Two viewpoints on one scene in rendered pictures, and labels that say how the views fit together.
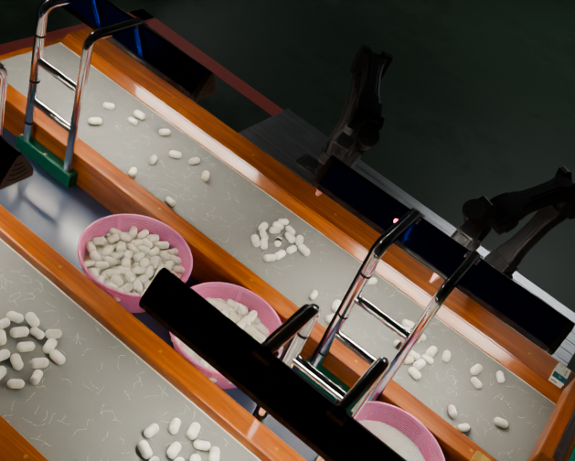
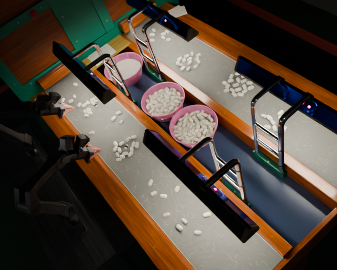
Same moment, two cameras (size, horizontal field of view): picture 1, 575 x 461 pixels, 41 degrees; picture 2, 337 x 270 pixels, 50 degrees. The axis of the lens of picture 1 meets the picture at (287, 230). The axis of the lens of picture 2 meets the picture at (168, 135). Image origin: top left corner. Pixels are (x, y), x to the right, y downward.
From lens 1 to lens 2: 2.45 m
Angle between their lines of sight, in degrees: 79
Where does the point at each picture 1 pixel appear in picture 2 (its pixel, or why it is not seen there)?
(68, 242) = (222, 148)
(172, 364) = (186, 83)
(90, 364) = (214, 84)
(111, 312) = (206, 98)
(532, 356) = not seen: hidden behind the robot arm
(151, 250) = (186, 133)
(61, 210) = not seen: hidden behind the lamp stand
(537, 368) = not seen: hidden behind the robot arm
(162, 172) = (173, 183)
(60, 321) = (224, 97)
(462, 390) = (81, 95)
